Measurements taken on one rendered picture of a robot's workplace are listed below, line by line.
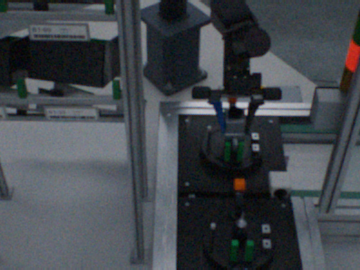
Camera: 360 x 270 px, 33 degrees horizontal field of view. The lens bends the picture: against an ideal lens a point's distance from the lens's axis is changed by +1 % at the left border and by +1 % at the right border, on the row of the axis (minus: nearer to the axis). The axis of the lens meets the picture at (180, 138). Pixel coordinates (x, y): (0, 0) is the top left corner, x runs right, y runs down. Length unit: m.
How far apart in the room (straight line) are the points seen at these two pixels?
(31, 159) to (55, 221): 0.21
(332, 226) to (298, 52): 2.09
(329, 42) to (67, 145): 2.17
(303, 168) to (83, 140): 0.55
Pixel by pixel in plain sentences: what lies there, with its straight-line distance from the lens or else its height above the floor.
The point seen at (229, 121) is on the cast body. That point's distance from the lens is 1.27.
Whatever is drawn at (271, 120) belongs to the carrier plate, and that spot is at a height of 0.97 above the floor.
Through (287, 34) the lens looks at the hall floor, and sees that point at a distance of 3.46.
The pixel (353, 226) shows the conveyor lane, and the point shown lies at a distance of 1.34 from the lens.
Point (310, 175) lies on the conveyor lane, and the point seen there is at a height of 0.92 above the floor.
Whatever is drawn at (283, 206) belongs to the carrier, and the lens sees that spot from 1.27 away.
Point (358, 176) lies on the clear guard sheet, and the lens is 1.24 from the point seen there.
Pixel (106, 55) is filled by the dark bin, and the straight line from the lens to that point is 1.00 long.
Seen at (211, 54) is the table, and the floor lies 0.86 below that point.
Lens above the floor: 1.95
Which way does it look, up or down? 45 degrees down
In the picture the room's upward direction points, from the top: 1 degrees clockwise
